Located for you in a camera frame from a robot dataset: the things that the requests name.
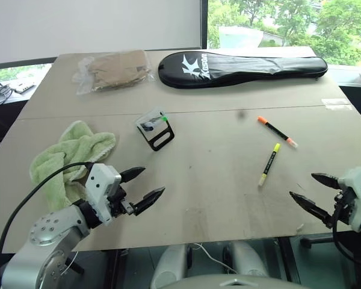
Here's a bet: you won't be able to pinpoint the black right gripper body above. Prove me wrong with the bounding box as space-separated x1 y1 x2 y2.
333 187 357 226

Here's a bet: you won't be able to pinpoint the white flat device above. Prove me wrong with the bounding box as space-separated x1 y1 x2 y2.
13 79 37 94

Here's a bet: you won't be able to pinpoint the black racket bag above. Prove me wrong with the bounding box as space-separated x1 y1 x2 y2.
157 51 329 90

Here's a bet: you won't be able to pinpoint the orange highlighter marker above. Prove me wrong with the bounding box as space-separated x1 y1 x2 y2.
257 116 299 149

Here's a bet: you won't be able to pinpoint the light green towel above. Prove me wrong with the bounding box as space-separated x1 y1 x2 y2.
29 120 117 212

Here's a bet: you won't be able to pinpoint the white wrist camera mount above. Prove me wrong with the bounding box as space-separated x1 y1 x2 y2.
338 166 361 233
84 163 122 227

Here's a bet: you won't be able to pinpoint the plastic bag with brown cardboard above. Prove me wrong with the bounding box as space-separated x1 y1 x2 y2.
72 49 156 96

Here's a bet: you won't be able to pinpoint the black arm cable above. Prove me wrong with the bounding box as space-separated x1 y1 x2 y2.
0 161 93 269
332 207 361 272

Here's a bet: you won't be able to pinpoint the black chair base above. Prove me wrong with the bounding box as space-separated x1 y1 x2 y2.
300 235 335 249

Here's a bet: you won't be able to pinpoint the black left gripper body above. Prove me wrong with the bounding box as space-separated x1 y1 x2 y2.
107 185 138 219

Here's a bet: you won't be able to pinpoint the grey robot torso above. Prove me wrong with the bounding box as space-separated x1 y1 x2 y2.
167 273 300 289

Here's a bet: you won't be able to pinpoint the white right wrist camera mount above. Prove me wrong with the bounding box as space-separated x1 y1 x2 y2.
338 166 361 233

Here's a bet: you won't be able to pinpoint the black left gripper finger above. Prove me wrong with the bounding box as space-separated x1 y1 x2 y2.
120 167 147 184
133 186 166 216

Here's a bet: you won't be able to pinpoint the yellow highlighter marker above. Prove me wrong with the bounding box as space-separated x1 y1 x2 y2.
258 143 282 187

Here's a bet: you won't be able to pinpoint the clear tape strip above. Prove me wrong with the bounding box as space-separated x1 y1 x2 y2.
321 98 352 110

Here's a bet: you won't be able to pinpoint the black pen holder stand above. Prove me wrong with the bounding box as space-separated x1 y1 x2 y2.
135 108 176 152

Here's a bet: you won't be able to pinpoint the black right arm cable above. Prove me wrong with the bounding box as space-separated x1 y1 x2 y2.
332 207 361 272

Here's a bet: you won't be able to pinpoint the silver rounded robot leg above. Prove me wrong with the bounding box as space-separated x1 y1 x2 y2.
150 243 194 289
224 240 269 277

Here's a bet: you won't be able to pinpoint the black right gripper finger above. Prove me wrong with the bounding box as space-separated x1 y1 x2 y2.
289 191 334 230
310 172 340 190

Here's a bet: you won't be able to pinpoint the thin white wire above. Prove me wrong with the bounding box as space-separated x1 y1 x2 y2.
192 242 239 275

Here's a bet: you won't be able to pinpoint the white coiled cables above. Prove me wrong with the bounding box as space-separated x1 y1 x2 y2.
0 84 12 107

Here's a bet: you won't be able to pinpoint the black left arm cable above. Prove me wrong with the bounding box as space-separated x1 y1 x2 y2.
0 161 93 269

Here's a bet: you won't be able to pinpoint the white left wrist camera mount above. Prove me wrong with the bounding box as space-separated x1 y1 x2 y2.
84 163 122 227

